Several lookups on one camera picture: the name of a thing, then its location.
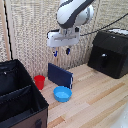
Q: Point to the red plastic cup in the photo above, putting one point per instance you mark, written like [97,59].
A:
[39,81]

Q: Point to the blue plastic bowl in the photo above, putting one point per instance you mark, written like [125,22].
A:
[62,93]

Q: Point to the dark blue book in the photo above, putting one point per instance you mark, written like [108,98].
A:
[60,75]

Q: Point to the black paper shredder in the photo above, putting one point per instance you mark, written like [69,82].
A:
[110,53]

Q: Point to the black fabric storage box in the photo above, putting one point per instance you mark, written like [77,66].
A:
[18,96]

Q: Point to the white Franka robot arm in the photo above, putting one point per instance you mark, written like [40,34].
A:
[72,12]

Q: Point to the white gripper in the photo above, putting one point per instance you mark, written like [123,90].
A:
[63,38]

